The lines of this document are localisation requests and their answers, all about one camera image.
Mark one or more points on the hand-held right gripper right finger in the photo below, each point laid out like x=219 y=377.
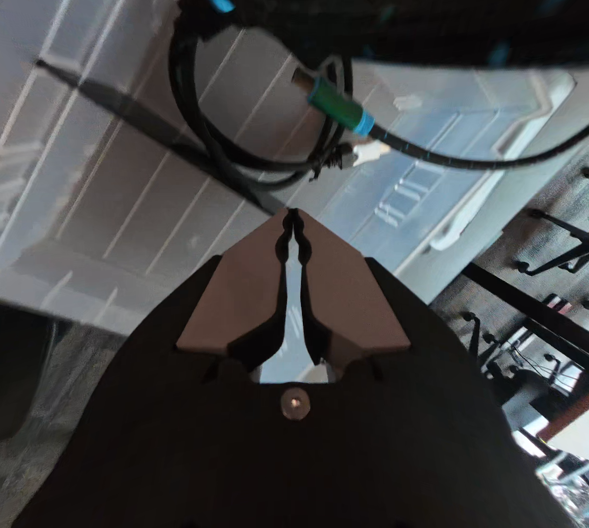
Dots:
x=349 y=302

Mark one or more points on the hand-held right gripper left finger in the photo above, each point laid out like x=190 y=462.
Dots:
x=244 y=298

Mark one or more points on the black metal table leg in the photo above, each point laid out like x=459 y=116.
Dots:
x=529 y=307

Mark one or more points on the clear plastic bin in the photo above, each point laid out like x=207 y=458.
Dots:
x=115 y=146

